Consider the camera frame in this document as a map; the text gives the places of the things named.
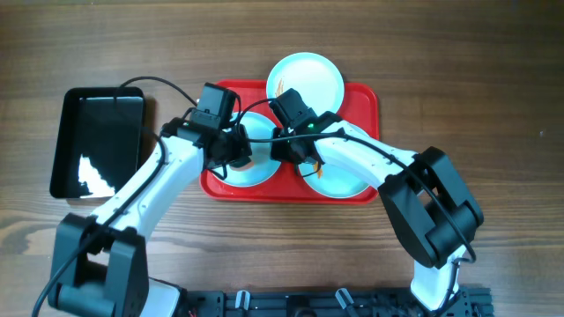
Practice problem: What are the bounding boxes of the black water basin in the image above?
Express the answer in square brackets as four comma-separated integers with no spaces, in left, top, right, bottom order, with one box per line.
[49,87,145,199]

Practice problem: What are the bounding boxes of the green yellow sponge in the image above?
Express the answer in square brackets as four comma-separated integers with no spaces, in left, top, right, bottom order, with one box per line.
[230,160,254,171]

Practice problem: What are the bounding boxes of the light blue plate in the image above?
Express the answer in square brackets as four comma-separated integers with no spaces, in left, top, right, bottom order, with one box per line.
[297,121,374,200]
[265,52,345,115]
[223,112,281,188]

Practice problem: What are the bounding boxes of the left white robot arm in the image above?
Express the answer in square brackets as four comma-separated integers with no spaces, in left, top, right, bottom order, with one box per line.
[32,118,251,317]

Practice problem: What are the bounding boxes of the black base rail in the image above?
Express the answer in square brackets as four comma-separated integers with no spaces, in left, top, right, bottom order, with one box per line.
[176,287,494,317]

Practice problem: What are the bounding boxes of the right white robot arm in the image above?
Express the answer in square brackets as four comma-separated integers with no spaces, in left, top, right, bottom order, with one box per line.
[272,111,484,313]

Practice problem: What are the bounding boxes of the red plastic tray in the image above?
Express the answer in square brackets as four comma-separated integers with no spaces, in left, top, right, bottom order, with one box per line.
[199,83,380,205]

